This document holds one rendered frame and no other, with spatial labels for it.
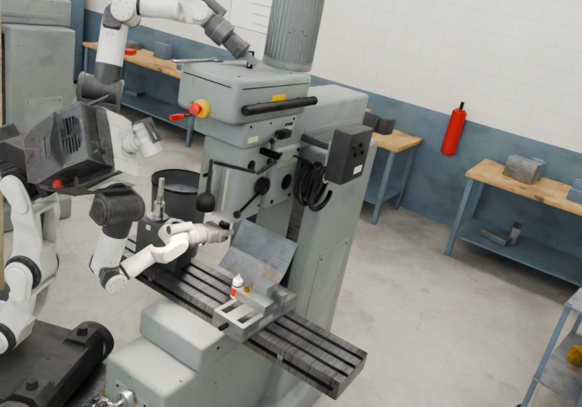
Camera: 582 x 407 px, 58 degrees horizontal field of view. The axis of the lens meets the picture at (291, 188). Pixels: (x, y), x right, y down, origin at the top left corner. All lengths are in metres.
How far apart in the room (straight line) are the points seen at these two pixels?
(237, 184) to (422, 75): 4.36
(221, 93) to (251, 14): 5.46
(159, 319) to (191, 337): 0.16
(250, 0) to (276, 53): 5.15
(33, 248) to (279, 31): 1.22
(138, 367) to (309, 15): 1.48
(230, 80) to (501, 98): 4.43
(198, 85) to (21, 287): 1.01
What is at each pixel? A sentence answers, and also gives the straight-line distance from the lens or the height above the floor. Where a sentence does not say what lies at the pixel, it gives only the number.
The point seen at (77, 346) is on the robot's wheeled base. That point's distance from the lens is 2.55.
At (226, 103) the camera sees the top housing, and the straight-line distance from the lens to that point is 1.75.
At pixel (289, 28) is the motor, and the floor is 2.04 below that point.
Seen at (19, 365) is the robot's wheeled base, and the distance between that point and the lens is 2.52.
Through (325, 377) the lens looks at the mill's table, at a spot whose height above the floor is 0.94.
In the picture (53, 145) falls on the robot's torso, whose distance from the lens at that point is 1.83.
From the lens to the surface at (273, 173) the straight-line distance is 2.08.
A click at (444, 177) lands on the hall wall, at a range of 6.13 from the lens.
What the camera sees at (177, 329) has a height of 0.87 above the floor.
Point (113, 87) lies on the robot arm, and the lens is 1.96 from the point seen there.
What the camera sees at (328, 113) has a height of 1.71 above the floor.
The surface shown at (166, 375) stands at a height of 0.75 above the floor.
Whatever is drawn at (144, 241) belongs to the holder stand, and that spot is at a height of 1.04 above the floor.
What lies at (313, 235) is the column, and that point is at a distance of 2.38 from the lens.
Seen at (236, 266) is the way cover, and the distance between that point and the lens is 2.53.
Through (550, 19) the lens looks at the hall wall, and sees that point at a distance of 5.82.
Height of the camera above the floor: 2.20
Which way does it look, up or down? 21 degrees down
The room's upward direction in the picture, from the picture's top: 11 degrees clockwise
